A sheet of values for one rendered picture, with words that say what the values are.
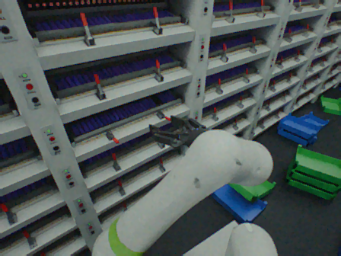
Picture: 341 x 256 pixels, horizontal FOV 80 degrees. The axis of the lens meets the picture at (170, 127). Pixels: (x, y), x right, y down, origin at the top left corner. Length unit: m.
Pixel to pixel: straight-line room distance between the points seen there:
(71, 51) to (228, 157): 0.56
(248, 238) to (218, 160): 0.39
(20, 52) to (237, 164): 0.61
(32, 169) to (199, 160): 0.67
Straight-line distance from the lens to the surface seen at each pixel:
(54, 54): 0.72
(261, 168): 0.48
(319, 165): 1.83
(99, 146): 0.90
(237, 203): 1.56
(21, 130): 0.79
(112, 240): 0.60
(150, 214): 0.49
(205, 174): 0.39
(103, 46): 0.75
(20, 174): 0.91
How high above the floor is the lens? 1.24
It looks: 36 degrees down
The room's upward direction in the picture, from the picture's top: straight up
